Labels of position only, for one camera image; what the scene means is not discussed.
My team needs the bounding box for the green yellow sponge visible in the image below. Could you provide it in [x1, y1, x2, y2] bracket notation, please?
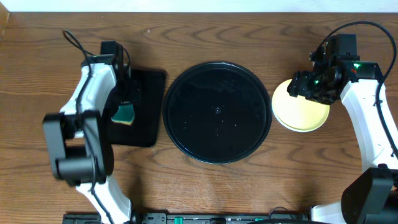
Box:
[111, 104, 135, 126]

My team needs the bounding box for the yellow plate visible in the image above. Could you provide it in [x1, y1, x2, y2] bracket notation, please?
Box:
[272, 79, 330, 133]

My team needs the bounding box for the light green plate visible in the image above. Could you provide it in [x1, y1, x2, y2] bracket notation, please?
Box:
[274, 115, 299, 132]

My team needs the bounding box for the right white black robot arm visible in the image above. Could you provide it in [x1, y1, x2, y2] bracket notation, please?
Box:
[287, 58, 397, 224]

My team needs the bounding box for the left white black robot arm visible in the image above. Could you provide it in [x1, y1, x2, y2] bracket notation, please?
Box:
[43, 55, 134, 223]

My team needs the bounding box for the black rectangular tray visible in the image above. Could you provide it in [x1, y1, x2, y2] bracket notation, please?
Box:
[103, 69, 165, 147]

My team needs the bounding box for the black round tray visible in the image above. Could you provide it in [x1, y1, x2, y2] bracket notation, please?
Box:
[162, 62, 272, 164]

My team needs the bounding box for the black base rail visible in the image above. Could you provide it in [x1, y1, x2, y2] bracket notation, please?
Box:
[62, 205, 312, 224]

